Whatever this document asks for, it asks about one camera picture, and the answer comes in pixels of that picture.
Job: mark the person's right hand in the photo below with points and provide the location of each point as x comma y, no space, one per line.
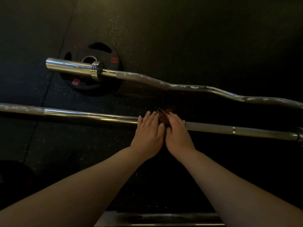
177,139

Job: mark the person's left hand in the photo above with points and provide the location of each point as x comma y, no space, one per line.
148,139

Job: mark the person's left thumb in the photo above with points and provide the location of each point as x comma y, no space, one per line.
161,130

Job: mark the person's right thumb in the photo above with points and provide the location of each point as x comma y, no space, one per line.
167,133

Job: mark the person's left middle finger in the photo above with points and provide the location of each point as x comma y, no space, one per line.
147,118

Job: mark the small brown pad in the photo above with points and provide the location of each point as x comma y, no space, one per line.
163,119

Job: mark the person's right forearm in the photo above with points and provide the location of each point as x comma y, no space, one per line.
236,193

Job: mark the person's left forearm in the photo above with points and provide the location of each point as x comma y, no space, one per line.
78,193

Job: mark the curved steel curl bar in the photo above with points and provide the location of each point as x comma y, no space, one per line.
184,87

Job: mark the black weight plate with grip holes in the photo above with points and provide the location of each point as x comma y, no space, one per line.
94,81

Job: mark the straight steel barbell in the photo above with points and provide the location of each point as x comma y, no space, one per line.
82,114

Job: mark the dark metal bar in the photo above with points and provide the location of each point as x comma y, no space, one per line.
165,219

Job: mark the dark round weight plate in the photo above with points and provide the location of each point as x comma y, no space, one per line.
14,179

